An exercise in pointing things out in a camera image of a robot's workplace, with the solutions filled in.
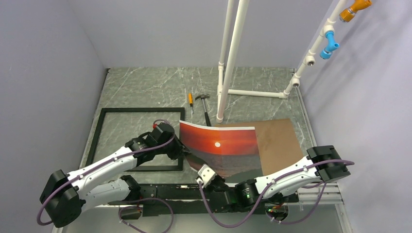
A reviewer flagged orange handled screwdriver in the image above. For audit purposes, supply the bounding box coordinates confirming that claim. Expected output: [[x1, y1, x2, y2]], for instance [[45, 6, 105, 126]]
[[188, 93, 194, 114]]

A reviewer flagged blue pipe fitting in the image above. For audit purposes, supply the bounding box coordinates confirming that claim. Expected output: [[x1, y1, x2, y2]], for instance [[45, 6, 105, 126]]
[[320, 31, 340, 60]]

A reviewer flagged white PVC pipe structure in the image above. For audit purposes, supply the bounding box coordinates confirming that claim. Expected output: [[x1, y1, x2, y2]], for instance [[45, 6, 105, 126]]
[[216, 0, 347, 123]]

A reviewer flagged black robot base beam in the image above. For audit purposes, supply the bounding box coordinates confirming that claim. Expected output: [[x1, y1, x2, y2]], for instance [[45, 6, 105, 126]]
[[107, 183, 300, 220]]

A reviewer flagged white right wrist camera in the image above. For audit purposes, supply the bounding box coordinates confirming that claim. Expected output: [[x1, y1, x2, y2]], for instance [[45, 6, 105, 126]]
[[196, 164, 218, 188]]

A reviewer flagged aluminium extrusion rail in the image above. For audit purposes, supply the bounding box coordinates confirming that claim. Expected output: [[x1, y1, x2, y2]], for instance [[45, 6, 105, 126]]
[[297, 183, 343, 205]]

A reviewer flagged orange pipe fitting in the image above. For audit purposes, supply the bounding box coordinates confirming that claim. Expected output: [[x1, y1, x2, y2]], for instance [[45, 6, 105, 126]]
[[339, 0, 372, 23]]

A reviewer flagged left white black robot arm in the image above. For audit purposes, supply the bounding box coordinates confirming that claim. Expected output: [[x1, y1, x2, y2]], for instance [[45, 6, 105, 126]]
[[36, 120, 190, 228]]

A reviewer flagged black wooden picture frame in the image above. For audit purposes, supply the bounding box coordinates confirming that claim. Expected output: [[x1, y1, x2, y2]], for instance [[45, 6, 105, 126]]
[[85, 107, 185, 166]]

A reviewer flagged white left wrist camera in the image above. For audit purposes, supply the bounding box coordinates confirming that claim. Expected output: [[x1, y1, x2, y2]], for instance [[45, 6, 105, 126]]
[[153, 121, 165, 129]]

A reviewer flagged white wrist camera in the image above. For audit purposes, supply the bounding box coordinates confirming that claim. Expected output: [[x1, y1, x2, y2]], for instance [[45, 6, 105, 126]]
[[196, 164, 218, 188], [153, 121, 165, 129]]

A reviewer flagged red sunset photo print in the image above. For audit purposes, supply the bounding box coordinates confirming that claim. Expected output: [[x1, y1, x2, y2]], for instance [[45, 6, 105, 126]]
[[179, 121, 263, 182]]

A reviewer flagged steel claw hammer black grip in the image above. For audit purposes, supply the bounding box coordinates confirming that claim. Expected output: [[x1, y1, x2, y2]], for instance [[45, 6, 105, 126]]
[[195, 94, 211, 127]]

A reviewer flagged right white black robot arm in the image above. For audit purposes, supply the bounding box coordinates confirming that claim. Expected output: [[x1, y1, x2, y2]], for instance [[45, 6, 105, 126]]
[[196, 146, 354, 213]]

